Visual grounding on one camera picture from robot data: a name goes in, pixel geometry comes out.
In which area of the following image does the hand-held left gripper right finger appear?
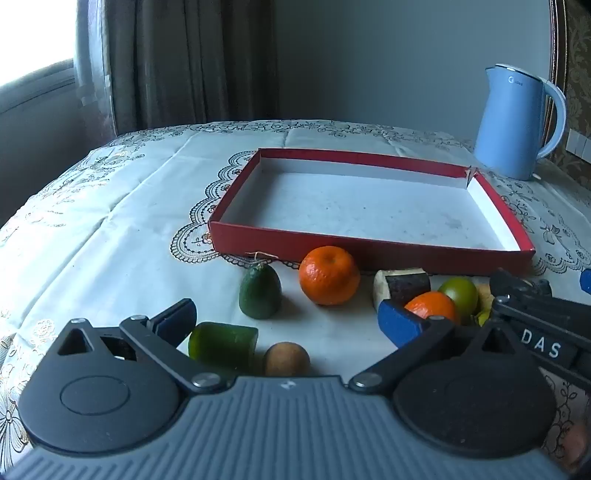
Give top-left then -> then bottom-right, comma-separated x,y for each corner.
348,299 -> 540,396

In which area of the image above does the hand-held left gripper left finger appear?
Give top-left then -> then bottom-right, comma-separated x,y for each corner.
55,298 -> 232,394

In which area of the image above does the small tan potato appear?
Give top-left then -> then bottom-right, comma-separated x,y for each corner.
475,282 -> 494,315

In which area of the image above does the orange mandarin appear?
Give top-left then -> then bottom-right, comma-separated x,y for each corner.
404,291 -> 458,325
298,246 -> 361,306

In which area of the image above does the dark eggplant piece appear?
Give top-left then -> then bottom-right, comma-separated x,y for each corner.
373,268 -> 431,311

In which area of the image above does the green cucumber piece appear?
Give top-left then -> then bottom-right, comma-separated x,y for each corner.
188,322 -> 259,372

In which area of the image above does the green tomato with stem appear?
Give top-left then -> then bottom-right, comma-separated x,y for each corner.
438,276 -> 479,324

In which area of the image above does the dark green avocado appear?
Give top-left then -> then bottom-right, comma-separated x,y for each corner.
239,263 -> 282,319

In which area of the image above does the brown longan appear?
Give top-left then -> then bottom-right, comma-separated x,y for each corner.
264,342 -> 311,377

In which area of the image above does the red cardboard box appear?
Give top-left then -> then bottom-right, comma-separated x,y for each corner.
208,148 -> 536,278

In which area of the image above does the person's right hand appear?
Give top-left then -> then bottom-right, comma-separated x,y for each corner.
564,421 -> 591,468

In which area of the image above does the blue electric kettle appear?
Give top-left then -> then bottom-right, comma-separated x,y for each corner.
472,64 -> 568,182

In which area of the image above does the patterned upholstered chair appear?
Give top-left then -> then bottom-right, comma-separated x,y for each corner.
549,0 -> 591,162

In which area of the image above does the brown curtain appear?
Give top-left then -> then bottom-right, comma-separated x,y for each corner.
74,0 -> 278,139

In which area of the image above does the window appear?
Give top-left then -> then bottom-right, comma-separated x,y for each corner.
0,0 -> 77,88

